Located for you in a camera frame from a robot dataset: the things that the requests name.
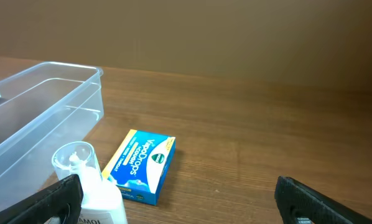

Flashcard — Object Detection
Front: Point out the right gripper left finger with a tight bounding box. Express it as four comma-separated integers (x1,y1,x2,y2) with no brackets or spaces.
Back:
0,174,83,224

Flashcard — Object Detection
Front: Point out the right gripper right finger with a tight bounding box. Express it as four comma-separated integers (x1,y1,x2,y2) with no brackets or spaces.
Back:
274,176,372,224

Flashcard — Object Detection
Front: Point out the small white bottle clear cap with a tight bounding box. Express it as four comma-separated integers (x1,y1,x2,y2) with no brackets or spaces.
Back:
52,141,128,224

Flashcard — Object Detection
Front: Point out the blue VapoDrops lozenge box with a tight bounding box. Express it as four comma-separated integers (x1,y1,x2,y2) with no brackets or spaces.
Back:
101,129,176,205

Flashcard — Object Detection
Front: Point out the clear plastic container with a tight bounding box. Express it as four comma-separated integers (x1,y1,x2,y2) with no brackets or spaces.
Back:
0,62,104,211

